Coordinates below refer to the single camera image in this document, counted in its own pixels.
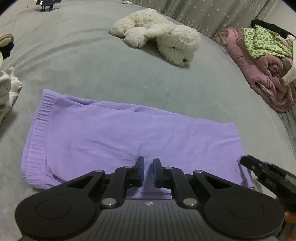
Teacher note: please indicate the folded beige garment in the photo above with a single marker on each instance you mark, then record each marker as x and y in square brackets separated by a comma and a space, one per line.
[6, 39]

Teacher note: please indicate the cream white garment on pile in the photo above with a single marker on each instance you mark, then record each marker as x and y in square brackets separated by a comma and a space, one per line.
[288, 63]

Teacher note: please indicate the purple pants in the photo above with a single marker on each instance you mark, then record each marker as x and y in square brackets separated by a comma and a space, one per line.
[71, 136]

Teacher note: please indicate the black garment on pile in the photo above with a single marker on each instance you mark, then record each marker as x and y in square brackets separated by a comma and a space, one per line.
[282, 32]

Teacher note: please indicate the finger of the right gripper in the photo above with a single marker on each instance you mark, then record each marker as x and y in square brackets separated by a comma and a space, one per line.
[250, 162]

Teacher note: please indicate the person's right hand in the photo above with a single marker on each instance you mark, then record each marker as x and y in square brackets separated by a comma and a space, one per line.
[290, 217]

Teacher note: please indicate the green patterned garment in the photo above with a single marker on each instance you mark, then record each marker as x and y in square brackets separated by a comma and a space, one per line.
[260, 42]

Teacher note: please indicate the smartphone on blue stand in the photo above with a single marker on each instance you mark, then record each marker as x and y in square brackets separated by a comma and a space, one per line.
[47, 4]

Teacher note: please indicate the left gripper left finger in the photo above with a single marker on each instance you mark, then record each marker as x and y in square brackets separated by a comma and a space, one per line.
[136, 177]

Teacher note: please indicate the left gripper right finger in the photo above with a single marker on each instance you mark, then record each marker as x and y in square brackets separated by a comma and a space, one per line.
[161, 177]

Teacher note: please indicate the grey star curtain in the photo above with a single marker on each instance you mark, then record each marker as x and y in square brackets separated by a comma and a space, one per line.
[209, 17]

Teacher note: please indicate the folded white garment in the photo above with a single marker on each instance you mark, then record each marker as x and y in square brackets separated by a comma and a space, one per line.
[10, 86]

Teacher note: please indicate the folded black garment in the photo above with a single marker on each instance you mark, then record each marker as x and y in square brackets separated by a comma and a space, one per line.
[6, 50]

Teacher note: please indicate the white plush dog toy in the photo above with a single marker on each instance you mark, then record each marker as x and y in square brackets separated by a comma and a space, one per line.
[176, 43]

